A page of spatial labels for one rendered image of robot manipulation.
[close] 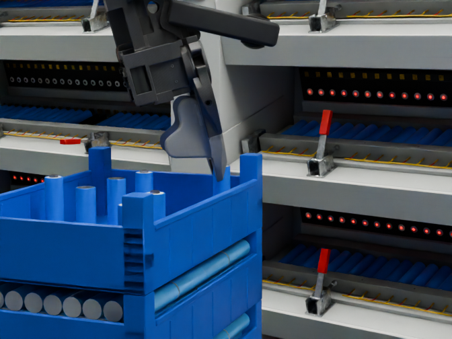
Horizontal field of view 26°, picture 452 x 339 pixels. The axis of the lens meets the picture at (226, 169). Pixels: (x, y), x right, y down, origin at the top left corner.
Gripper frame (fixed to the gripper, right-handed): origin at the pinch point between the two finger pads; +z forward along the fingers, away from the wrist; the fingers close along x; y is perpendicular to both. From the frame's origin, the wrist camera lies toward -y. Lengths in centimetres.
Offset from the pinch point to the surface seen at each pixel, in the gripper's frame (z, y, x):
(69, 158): 3, 16, -64
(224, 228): 4.5, 2.4, 8.7
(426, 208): 15.9, -26.3, -17.4
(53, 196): -2.5, 17.3, 4.1
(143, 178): -1.3, 8.3, 2.3
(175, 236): 1.5, 7.8, 19.0
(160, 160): 5, 3, -51
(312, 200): 13.5, -14.9, -30.2
